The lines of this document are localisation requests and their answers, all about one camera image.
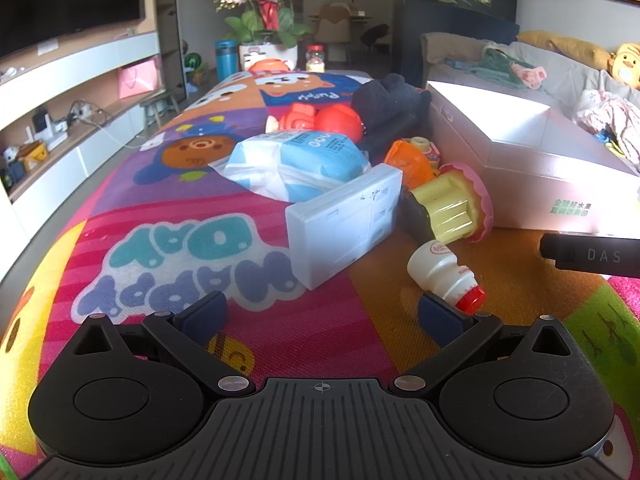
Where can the green cloth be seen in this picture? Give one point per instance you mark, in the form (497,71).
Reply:
(500,67)

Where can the pink cardboard box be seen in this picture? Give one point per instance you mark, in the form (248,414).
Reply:
(525,160)

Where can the beige dining chair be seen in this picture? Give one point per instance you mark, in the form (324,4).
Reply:
(332,27)

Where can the red orange toy camera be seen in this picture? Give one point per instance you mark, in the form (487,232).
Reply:
(407,162)

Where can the yellow pink cupcake toy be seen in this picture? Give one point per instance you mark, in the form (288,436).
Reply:
(450,205)

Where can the black plush toy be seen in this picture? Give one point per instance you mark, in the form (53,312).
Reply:
(390,100)

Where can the dark dining chair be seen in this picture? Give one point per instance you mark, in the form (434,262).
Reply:
(374,37)

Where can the white plastic case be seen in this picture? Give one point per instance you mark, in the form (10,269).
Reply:
(345,225)

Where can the blue water bottle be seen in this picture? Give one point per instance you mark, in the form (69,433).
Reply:
(226,62)

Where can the grey sofa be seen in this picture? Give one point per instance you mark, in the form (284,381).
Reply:
(565,67)

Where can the yellow chick plush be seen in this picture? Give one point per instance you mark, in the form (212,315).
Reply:
(627,65)

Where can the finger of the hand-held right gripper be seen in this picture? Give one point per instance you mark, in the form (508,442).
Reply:
(575,255)

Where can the white wooden shelf unit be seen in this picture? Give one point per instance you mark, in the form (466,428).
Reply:
(75,67)

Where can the red toy figure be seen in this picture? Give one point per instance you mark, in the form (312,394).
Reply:
(295,117)

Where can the pink orchid in white pot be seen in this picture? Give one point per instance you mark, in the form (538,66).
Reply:
(265,25)

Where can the blue wet wipes pack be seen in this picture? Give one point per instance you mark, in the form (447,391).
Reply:
(305,157)

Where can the watermelon print ball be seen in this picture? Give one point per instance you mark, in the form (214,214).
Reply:
(194,62)

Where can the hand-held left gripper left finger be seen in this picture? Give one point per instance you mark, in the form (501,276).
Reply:
(205,317)

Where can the pink pig print cloth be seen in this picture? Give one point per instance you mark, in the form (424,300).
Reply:
(530,76)

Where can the colourful cartoon table mat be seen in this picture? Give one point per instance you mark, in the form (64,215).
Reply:
(175,240)

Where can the clear jar with red lid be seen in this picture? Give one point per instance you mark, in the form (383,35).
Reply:
(315,60)

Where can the yellow cushion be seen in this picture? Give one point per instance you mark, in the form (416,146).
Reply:
(565,47)

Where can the pink paper bag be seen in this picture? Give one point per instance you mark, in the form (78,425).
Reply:
(139,79)

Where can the pink white clothes pile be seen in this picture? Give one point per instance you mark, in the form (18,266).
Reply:
(610,115)

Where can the white bottle with red cap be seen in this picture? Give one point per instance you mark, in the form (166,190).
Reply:
(440,270)

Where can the yellow toy truck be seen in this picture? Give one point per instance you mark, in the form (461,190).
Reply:
(32,154)

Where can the wooden stool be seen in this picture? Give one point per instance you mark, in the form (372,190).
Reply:
(160,102)

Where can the red round toy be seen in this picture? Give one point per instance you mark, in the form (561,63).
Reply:
(340,122)

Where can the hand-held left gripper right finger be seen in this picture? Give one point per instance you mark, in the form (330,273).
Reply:
(440,317)

